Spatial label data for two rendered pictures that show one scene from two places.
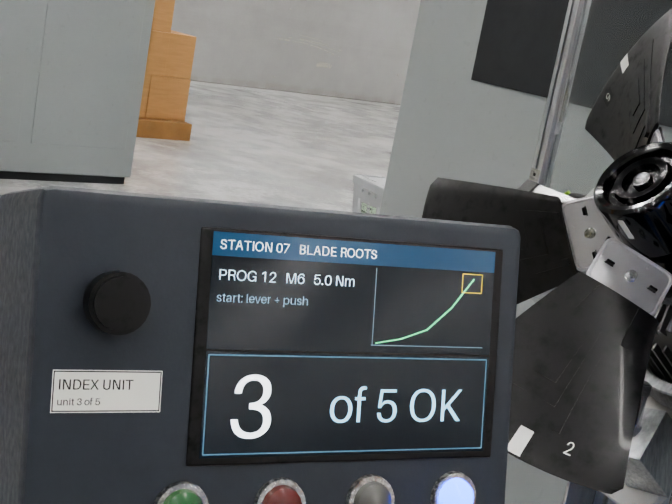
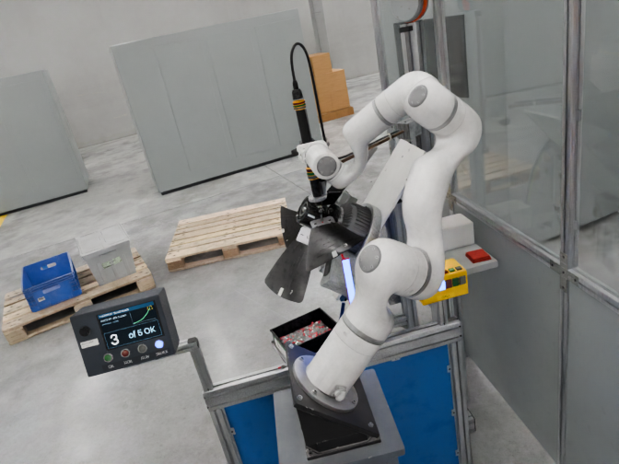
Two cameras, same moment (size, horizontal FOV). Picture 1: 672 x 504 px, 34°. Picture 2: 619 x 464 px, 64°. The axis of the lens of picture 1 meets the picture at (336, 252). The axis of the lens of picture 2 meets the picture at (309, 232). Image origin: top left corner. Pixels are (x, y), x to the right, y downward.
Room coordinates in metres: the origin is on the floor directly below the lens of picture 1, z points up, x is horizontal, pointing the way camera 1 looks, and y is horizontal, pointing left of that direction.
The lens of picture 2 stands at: (-0.43, -1.01, 1.90)
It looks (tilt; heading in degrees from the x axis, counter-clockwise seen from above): 23 degrees down; 22
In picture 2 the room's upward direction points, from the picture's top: 12 degrees counter-clockwise
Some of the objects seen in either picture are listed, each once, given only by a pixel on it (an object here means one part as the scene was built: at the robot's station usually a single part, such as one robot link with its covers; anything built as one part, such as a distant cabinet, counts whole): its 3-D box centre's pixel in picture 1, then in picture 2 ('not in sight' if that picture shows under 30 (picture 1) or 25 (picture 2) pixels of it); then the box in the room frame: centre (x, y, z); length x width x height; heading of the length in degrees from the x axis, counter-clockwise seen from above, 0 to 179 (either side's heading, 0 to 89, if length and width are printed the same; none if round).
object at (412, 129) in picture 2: not in sight; (409, 128); (1.76, -0.70, 1.37); 0.10 x 0.07 x 0.09; 153
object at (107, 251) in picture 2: not in sight; (107, 253); (2.76, 2.25, 0.31); 0.60 x 0.42 x 0.33; 47
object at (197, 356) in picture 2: not in sight; (200, 365); (0.63, -0.12, 0.96); 0.03 x 0.03 x 0.20; 28
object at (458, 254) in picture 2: not in sight; (450, 253); (1.56, -0.85, 0.85); 0.36 x 0.24 x 0.03; 28
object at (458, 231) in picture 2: not in sight; (449, 231); (1.64, -0.84, 0.92); 0.17 x 0.16 x 0.11; 118
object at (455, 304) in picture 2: not in sight; (458, 332); (1.56, -0.85, 0.42); 0.04 x 0.04 x 0.83; 28
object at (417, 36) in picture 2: not in sight; (430, 217); (1.84, -0.75, 0.90); 0.08 x 0.06 x 1.80; 63
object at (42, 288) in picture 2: not in sight; (51, 280); (2.39, 2.60, 0.25); 0.60 x 0.41 x 0.22; 47
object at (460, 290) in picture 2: not in sight; (438, 283); (1.02, -0.85, 1.02); 0.16 x 0.10 x 0.11; 118
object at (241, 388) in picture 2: not in sight; (335, 362); (0.83, -0.50, 0.82); 0.90 x 0.04 x 0.08; 118
